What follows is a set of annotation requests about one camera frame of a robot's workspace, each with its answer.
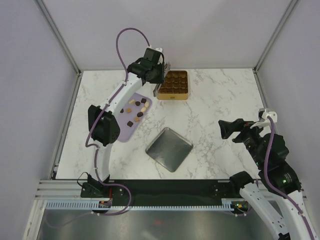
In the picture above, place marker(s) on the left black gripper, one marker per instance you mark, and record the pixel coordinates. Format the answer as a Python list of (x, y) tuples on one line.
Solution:
[(161, 78)]

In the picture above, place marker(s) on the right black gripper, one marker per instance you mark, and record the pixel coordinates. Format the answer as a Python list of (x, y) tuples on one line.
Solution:
[(227, 127)]

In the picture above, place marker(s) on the metal tongs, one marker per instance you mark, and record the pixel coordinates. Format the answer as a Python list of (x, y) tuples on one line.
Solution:
[(161, 79)]

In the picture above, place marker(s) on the dark square chocolate bottom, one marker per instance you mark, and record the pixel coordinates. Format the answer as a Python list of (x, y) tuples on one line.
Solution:
[(130, 123)]

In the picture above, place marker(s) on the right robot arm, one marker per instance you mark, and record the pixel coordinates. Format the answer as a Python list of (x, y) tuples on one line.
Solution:
[(269, 152)]

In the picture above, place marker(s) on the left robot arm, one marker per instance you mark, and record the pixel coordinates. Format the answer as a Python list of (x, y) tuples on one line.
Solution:
[(103, 124)]

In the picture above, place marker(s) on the gold chocolate tin box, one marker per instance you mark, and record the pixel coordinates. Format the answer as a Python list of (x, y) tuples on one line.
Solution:
[(175, 86)]

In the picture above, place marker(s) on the dark oval chocolate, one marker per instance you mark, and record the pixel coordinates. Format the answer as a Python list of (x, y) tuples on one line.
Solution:
[(140, 114)]

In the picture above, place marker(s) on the lilac plastic tray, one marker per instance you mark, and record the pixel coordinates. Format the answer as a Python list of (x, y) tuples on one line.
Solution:
[(126, 131)]

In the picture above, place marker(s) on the dark metal tin lid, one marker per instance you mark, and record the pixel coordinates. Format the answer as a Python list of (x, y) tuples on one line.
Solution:
[(169, 149)]

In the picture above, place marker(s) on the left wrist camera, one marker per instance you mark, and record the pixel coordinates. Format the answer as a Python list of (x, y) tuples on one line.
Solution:
[(156, 54)]

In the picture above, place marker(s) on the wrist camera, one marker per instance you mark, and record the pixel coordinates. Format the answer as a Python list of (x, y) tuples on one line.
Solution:
[(156, 54), (264, 114)]

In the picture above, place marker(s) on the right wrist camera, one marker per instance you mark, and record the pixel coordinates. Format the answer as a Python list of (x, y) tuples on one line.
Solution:
[(264, 114)]

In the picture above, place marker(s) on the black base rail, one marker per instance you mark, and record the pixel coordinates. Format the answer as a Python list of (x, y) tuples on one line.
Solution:
[(161, 192)]

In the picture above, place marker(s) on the white cable duct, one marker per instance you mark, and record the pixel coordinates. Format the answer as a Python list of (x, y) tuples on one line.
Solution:
[(99, 205)]

